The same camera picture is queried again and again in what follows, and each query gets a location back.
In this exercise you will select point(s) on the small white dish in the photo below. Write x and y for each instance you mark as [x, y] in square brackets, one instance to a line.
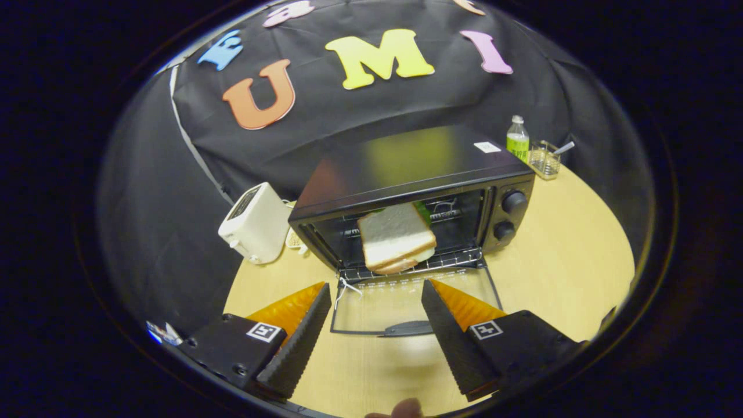
[295, 239]

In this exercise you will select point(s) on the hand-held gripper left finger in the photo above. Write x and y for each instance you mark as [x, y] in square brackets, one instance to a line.
[296, 351]

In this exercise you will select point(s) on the white bread sandwich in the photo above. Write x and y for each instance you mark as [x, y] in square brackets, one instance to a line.
[395, 235]

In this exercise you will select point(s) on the black backdrop cloth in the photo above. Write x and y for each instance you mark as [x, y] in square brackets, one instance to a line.
[290, 151]

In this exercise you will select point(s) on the black toaster oven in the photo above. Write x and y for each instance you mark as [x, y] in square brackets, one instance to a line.
[406, 162]

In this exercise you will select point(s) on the blue white object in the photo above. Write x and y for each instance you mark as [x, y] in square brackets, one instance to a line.
[164, 334]

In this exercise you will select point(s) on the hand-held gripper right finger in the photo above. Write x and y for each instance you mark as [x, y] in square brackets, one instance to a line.
[453, 348]

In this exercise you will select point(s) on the white pop-up toaster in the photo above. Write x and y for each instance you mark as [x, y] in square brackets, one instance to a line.
[255, 223]

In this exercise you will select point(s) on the clear bottle green label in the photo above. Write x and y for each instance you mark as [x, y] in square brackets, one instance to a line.
[518, 142]

